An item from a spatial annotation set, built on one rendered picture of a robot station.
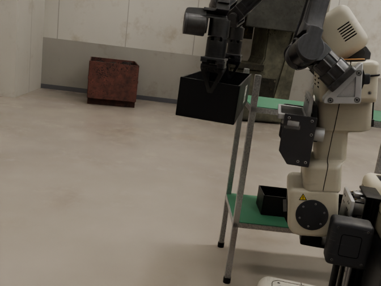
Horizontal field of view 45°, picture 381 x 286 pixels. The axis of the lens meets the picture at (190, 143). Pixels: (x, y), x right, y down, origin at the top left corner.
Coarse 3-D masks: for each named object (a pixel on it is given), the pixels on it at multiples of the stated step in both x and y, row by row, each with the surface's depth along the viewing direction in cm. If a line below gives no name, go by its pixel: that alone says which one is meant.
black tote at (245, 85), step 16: (192, 80) 130; (224, 80) 185; (240, 80) 184; (192, 96) 131; (208, 96) 130; (224, 96) 129; (240, 96) 139; (176, 112) 133; (192, 112) 132; (208, 112) 131; (224, 112) 130
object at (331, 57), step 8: (328, 56) 126; (336, 56) 128; (320, 64) 127; (328, 64) 126; (336, 64) 125; (344, 64) 126; (320, 72) 128; (328, 72) 126; (336, 72) 125; (344, 72) 125; (352, 72) 123; (328, 80) 127; (336, 80) 125; (344, 80) 124; (328, 88) 125; (336, 88) 124
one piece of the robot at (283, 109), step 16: (304, 96) 162; (288, 112) 149; (304, 112) 152; (288, 128) 143; (304, 128) 142; (320, 128) 144; (288, 144) 144; (304, 144) 143; (288, 160) 145; (304, 160) 144
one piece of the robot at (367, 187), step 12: (372, 180) 169; (360, 192) 156; (372, 192) 155; (372, 204) 151; (372, 216) 151; (372, 240) 151; (372, 252) 148; (372, 264) 146; (336, 276) 174; (348, 276) 158; (360, 276) 156; (372, 276) 144
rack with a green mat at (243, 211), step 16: (256, 80) 218; (256, 96) 219; (240, 112) 264; (256, 112) 221; (272, 112) 221; (240, 128) 266; (240, 176) 229; (240, 192) 230; (224, 208) 277; (240, 208) 232; (256, 208) 257; (224, 224) 279; (240, 224) 234; (256, 224) 235; (272, 224) 237; (224, 240) 282
